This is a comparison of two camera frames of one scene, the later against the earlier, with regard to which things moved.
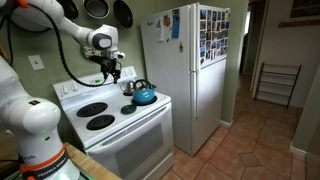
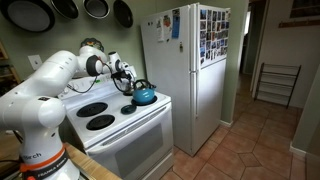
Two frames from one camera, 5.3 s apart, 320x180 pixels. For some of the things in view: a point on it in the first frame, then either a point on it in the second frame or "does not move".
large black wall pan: x=32 y=19 does not move
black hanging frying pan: x=69 y=8 does not move
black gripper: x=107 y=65 → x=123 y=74
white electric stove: x=129 y=139 does not move
